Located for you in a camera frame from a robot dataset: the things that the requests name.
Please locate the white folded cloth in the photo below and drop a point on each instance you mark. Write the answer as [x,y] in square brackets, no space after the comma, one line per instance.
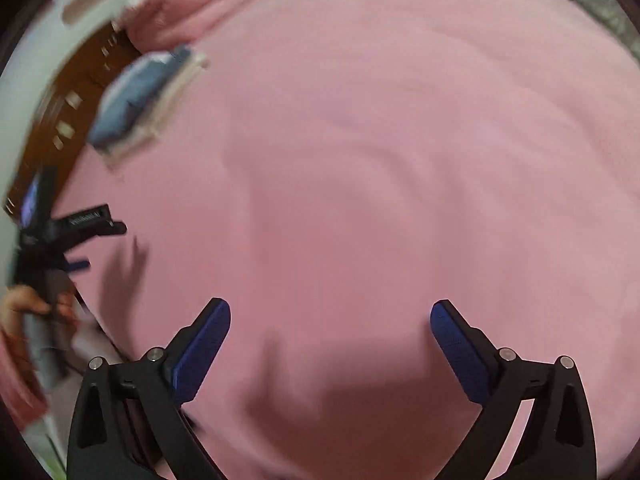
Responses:
[160,120]

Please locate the person's left hand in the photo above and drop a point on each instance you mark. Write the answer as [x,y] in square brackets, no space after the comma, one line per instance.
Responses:
[22,302]

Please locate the wooden headboard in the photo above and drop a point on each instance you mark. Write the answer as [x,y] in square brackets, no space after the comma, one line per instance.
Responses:
[85,90]

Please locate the pink bed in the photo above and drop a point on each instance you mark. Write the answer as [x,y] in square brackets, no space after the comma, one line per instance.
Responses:
[375,160]

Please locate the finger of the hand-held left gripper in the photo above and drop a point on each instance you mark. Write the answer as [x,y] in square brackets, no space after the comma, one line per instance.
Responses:
[77,266]

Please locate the pink folded quilt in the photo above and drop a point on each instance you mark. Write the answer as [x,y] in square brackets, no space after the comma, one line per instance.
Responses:
[190,10]

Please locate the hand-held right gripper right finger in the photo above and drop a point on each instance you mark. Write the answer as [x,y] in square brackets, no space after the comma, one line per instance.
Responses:
[460,355]

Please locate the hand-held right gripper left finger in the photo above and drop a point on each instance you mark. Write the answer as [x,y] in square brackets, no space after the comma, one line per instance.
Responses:
[200,350]

